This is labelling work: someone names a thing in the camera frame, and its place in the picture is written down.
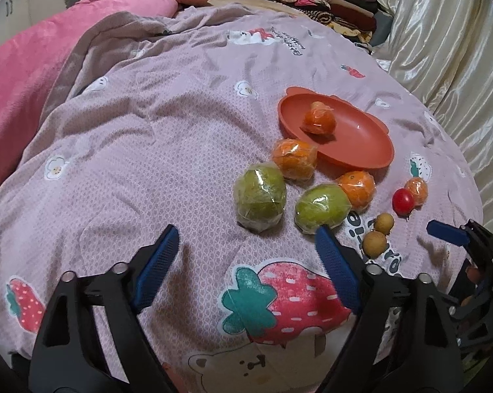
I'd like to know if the pile of folded clothes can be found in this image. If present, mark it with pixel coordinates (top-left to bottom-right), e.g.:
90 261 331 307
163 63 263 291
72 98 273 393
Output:
271 0 394 46

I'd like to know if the brown longan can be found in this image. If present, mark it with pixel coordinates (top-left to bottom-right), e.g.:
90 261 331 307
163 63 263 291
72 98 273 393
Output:
362 231 388 259
373 213 395 235

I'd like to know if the red cherry tomato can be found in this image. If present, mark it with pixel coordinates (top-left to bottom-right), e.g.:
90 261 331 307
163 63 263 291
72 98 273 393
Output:
392 188 416 215

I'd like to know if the pink plush quilt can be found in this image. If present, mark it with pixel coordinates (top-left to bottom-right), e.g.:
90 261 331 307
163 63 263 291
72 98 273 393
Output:
0 0 212 205

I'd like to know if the cream satin curtain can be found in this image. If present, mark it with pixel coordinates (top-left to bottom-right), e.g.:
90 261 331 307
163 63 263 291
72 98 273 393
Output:
369 0 493 238

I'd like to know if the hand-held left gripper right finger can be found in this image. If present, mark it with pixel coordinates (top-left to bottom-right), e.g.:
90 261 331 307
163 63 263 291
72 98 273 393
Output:
315 225 464 393

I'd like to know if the strawberry printed pink blanket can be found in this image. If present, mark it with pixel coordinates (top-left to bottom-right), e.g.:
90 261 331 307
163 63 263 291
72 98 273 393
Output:
0 6 484 393

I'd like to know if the orange bear-shaped plate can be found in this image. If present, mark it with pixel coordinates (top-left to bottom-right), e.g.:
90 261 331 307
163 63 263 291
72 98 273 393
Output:
277 86 395 170

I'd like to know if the small plastic-wrapped orange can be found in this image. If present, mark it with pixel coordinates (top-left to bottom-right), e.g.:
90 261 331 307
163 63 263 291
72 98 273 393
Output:
405 177 428 206

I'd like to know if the plastic-wrapped green fruit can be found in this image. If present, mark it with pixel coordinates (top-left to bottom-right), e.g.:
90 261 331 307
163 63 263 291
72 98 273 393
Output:
294 184 352 235
234 163 288 230

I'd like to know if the tan bed sheet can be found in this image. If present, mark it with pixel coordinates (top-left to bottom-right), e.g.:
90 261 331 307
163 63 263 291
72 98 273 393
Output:
209 0 296 17

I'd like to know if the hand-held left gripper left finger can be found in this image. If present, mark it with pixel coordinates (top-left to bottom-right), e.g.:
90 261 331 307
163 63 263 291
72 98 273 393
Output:
28 224 180 393

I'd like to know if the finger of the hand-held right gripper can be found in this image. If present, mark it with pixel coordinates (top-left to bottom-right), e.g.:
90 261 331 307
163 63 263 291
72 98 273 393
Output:
427 219 493 263

